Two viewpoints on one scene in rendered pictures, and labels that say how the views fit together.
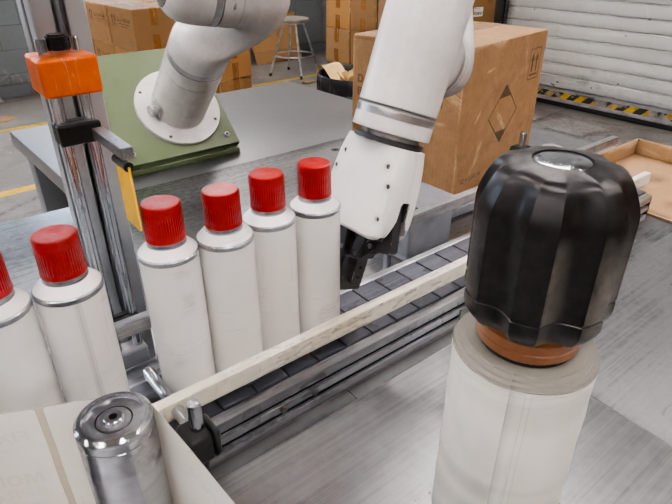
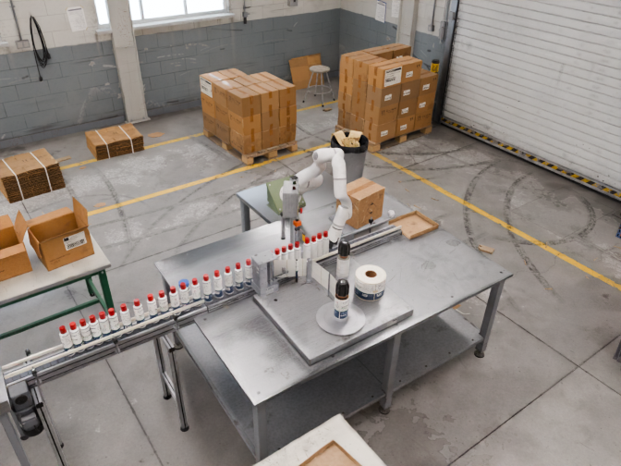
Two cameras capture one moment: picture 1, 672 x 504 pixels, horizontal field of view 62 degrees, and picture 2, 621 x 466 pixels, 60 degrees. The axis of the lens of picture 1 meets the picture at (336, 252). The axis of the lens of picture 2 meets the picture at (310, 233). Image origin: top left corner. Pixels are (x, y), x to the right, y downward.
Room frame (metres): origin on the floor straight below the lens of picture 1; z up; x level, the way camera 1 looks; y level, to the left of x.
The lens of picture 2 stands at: (-2.66, -0.10, 3.19)
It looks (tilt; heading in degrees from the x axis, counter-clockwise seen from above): 34 degrees down; 4
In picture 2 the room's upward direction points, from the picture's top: 1 degrees clockwise
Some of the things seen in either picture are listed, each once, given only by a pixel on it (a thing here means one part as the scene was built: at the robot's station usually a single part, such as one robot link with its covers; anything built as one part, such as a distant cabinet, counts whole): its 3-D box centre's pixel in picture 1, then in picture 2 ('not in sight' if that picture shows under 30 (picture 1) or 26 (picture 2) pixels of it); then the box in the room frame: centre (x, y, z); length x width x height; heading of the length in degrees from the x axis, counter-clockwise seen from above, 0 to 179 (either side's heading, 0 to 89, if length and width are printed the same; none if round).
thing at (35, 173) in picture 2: not in sight; (27, 175); (2.74, 3.64, 0.16); 0.65 x 0.54 x 0.32; 135
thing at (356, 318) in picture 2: not in sight; (340, 317); (-0.14, -0.12, 0.89); 0.31 x 0.31 x 0.01
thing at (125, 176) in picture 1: (128, 192); not in sight; (0.42, 0.17, 1.09); 0.03 x 0.01 x 0.06; 38
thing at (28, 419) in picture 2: not in sight; (27, 410); (-0.87, 1.57, 0.71); 0.15 x 0.12 x 0.34; 38
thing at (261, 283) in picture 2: not in sight; (264, 273); (0.10, 0.39, 1.01); 0.14 x 0.13 x 0.26; 128
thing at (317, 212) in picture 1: (315, 253); (325, 243); (0.51, 0.02, 0.98); 0.05 x 0.05 x 0.20
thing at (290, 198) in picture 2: not in sight; (290, 199); (0.44, 0.26, 1.38); 0.17 x 0.10 x 0.19; 4
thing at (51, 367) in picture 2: not in sight; (124, 384); (-0.44, 1.22, 0.47); 1.17 x 0.38 x 0.94; 128
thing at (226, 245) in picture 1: (230, 288); (313, 248); (0.45, 0.10, 0.98); 0.05 x 0.05 x 0.20
